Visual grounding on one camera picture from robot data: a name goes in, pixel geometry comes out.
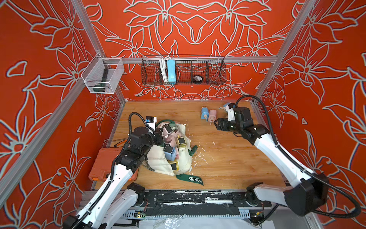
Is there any light blue small sharpener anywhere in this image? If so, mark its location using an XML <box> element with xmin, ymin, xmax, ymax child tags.
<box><xmin>164</xmin><ymin>145</ymin><xmax>177</xmax><ymax>161</ymax></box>

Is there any yellow white pencil sharpener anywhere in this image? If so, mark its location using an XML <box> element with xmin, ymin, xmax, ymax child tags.
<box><xmin>168</xmin><ymin>160</ymin><xmax>179</xmax><ymax>171</ymax></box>

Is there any white cable in basket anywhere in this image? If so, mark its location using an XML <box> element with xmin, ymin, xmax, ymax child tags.
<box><xmin>159</xmin><ymin>56</ymin><xmax>168</xmax><ymax>83</ymax></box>

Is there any small black item in basket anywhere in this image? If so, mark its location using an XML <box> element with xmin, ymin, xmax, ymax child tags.
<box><xmin>192</xmin><ymin>75</ymin><xmax>204</xmax><ymax>84</ymax></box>

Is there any black wire wall basket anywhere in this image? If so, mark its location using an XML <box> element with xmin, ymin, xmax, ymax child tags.
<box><xmin>141</xmin><ymin>55</ymin><xmax>227</xmax><ymax>86</ymax></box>

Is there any clear plastic wall bin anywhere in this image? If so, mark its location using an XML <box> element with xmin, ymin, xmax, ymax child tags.
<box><xmin>81</xmin><ymin>53</ymin><xmax>124</xmax><ymax>94</ymax></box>

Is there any light blue box in basket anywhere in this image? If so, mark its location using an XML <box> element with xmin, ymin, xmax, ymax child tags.
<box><xmin>166</xmin><ymin>59</ymin><xmax>176</xmax><ymax>85</ymax></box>

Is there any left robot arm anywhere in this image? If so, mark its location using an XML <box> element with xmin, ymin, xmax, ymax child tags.
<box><xmin>63</xmin><ymin>112</ymin><xmax>163</xmax><ymax>229</ymax></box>

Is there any dark green tool in bin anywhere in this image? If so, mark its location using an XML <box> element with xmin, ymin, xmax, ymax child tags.
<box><xmin>93</xmin><ymin>68</ymin><xmax>109</xmax><ymax>92</ymax></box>

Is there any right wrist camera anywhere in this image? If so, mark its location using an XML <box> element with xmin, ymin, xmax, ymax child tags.
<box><xmin>227</xmin><ymin>108</ymin><xmax>235</xmax><ymax>121</ymax></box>

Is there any white canvas tote bag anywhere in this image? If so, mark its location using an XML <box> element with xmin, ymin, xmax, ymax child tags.
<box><xmin>143</xmin><ymin>116</ymin><xmax>204</xmax><ymax>185</ymax></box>

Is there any red plastic tool case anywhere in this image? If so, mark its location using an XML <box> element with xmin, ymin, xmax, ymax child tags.
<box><xmin>88</xmin><ymin>148</ymin><xmax>122</xmax><ymax>181</ymax></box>

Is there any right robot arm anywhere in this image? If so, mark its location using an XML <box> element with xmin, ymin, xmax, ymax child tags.
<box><xmin>214</xmin><ymin>95</ymin><xmax>362</xmax><ymax>219</ymax></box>

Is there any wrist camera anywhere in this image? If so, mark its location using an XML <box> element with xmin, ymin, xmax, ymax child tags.
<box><xmin>227</xmin><ymin>108</ymin><xmax>235</xmax><ymax>121</ymax></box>
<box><xmin>145</xmin><ymin>116</ymin><xmax>157</xmax><ymax>130</ymax></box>

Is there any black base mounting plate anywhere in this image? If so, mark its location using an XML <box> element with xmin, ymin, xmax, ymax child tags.
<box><xmin>119</xmin><ymin>189</ymin><xmax>272</xmax><ymax>208</ymax></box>

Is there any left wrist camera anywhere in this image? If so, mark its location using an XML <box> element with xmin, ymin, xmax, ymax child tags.
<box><xmin>145</xmin><ymin>116</ymin><xmax>157</xmax><ymax>130</ymax></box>

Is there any blue pencil sharpener pink cap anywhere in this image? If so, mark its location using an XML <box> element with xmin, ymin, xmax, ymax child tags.
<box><xmin>201</xmin><ymin>106</ymin><xmax>209</xmax><ymax>122</ymax></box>

